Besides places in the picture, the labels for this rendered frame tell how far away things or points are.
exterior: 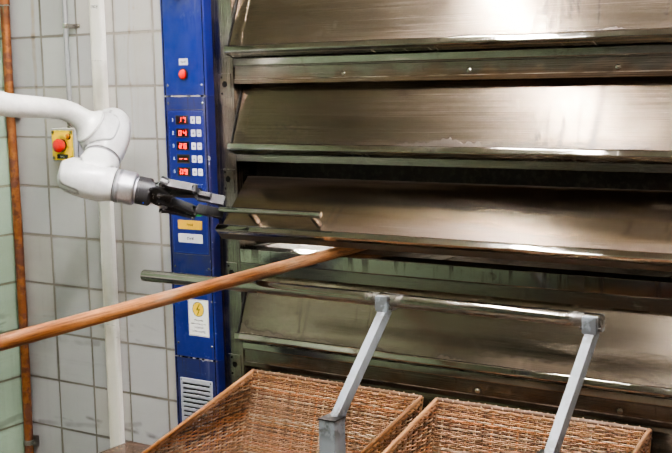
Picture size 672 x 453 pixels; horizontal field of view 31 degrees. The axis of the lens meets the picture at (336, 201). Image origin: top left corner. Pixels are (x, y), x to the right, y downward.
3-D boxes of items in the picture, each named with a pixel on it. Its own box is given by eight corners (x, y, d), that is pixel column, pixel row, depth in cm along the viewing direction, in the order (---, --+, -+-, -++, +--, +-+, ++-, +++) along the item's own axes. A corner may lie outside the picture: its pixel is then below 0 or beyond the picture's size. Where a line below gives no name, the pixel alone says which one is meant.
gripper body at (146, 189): (140, 168, 322) (174, 176, 322) (140, 188, 328) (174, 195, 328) (133, 191, 317) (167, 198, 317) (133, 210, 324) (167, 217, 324)
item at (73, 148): (69, 160, 370) (67, 126, 368) (93, 160, 364) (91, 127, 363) (50, 162, 363) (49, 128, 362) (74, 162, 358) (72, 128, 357)
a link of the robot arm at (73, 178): (109, 187, 315) (123, 150, 324) (51, 174, 315) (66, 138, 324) (110, 212, 324) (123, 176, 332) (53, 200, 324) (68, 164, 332)
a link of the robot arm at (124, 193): (121, 182, 329) (142, 186, 329) (111, 208, 324) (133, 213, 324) (120, 161, 322) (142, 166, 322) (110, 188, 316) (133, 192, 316)
